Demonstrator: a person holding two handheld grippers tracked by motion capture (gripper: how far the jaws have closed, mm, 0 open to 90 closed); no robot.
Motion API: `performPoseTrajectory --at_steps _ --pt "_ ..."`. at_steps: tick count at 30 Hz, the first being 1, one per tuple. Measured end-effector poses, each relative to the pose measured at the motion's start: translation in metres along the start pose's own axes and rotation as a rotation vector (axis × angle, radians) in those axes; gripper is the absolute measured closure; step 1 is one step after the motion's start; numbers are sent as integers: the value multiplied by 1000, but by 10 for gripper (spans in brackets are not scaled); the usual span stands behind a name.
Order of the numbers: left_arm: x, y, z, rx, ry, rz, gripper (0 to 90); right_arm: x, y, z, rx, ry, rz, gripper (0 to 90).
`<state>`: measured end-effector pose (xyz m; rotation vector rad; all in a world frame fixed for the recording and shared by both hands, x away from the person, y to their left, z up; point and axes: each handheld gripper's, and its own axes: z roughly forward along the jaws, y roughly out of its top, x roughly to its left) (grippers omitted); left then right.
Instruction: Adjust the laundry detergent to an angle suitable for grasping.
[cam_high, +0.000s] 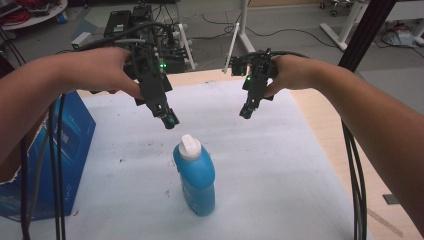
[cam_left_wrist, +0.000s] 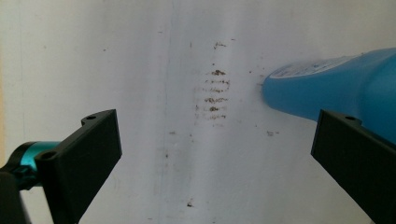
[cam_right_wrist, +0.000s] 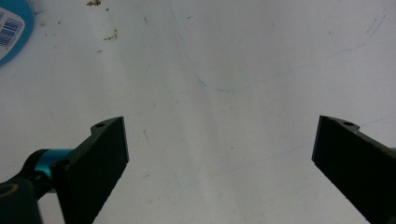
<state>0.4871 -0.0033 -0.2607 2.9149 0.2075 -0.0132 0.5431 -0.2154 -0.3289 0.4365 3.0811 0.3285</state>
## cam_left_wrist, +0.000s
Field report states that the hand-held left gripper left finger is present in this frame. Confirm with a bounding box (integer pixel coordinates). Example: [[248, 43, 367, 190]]
[[35, 108, 122, 224]]

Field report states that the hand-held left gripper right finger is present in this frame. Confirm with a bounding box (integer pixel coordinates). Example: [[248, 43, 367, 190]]
[[310, 108, 396, 224]]

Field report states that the blue detergent bottle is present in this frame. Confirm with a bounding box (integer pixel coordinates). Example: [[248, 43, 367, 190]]
[[261, 47, 396, 146]]

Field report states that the white table sheet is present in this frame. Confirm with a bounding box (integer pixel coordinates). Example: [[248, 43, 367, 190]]
[[0, 0, 396, 224]]

